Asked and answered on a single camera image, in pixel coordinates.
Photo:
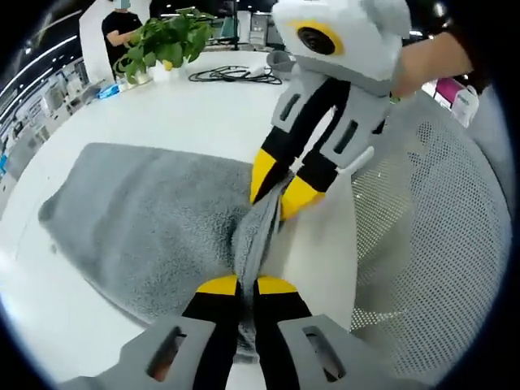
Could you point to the person's right hand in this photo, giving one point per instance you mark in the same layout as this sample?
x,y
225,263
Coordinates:
x,y
410,69

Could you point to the white mesh laundry basket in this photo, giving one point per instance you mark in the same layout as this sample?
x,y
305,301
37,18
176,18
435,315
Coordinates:
x,y
426,243

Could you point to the blue packet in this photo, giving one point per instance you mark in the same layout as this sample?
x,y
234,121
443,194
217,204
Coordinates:
x,y
109,91

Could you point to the white table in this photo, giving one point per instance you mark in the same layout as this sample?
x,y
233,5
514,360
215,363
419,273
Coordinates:
x,y
183,118

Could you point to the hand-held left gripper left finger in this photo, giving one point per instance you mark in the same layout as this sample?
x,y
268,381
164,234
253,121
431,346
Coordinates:
x,y
211,325

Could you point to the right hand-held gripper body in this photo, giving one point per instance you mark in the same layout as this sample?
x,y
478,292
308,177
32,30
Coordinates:
x,y
361,53

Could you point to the green potted plant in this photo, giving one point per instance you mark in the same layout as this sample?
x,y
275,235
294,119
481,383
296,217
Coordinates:
x,y
170,40

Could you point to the white packet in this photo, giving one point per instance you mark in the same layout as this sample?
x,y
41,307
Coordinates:
x,y
465,105

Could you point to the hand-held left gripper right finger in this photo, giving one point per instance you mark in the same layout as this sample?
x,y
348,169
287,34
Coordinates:
x,y
280,321

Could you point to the pink box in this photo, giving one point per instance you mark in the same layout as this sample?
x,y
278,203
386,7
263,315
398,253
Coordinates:
x,y
449,91

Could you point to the white power adapter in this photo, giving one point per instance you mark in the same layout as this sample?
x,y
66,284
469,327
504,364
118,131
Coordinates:
x,y
256,71

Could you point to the grey towel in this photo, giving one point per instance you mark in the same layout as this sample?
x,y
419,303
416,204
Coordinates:
x,y
142,211

